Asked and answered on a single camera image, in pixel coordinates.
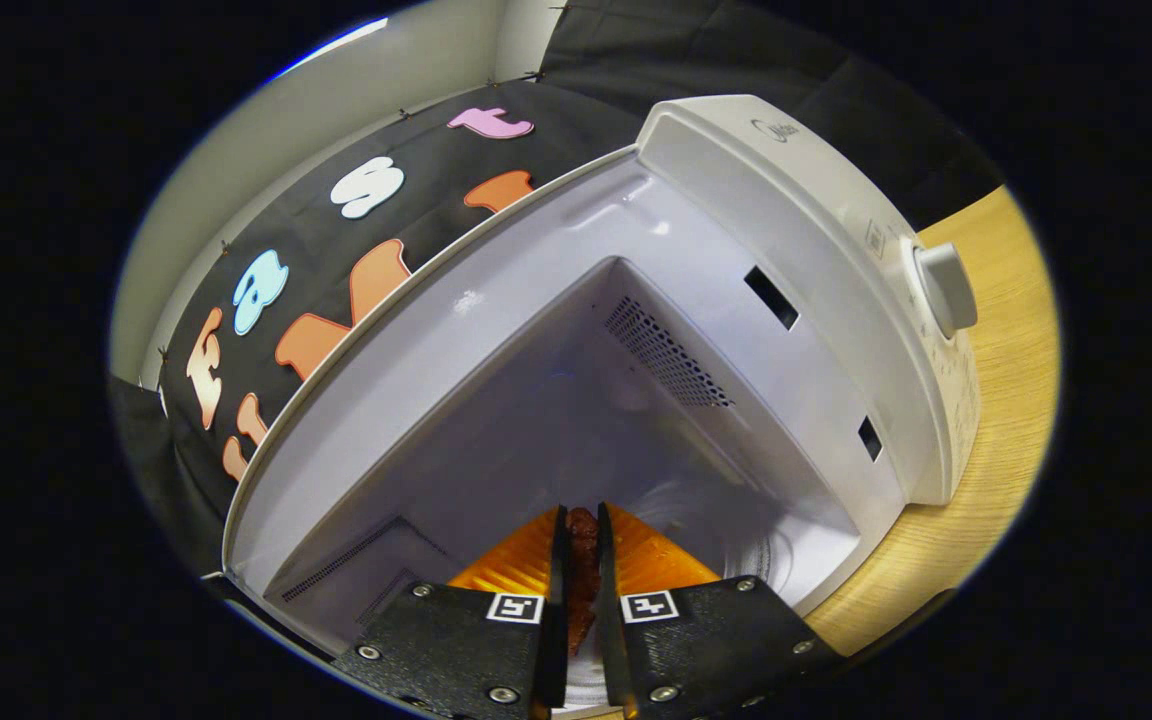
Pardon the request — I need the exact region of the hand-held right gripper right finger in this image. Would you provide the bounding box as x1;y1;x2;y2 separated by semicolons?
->
594;502;844;720

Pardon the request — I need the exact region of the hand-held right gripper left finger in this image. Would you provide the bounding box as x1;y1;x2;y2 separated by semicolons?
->
329;505;570;720

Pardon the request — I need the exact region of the red-brown meat piece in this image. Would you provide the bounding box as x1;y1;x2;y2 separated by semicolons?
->
564;507;603;657

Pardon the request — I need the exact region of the white microwave oven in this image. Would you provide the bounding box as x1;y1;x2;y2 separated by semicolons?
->
221;95;983;717

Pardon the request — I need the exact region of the black backdrop cloth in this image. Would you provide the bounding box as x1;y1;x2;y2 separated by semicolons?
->
108;0;1007;579

